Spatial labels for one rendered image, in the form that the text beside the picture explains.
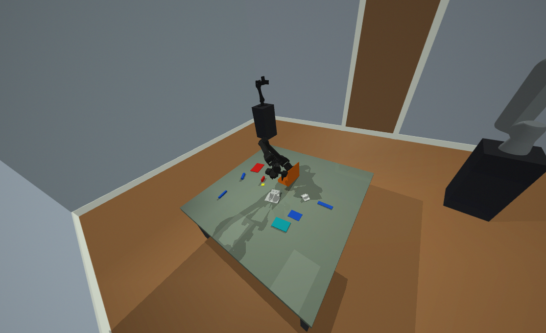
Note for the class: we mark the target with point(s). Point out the teal flat square plate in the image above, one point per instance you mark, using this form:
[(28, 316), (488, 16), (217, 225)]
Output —
[(281, 224)]

